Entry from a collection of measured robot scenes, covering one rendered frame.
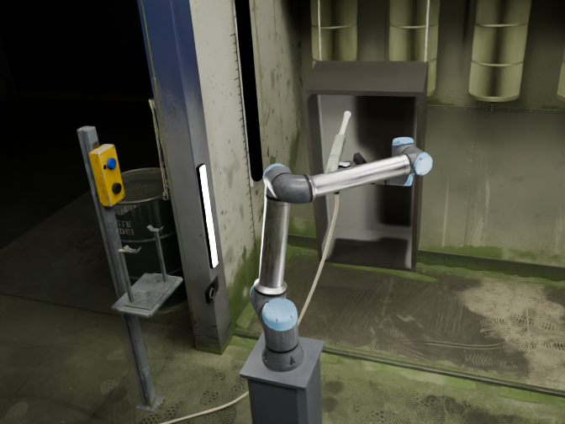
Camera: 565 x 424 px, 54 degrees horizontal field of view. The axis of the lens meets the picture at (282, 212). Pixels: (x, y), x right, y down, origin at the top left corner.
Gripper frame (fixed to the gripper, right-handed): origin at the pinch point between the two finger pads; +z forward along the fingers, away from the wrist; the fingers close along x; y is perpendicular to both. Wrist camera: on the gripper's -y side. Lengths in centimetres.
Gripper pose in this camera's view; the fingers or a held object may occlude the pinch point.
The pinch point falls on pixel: (331, 167)
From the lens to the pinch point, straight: 256.1
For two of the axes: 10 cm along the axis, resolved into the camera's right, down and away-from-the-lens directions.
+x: 2.3, -7.6, 6.1
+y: 1.4, 6.5, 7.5
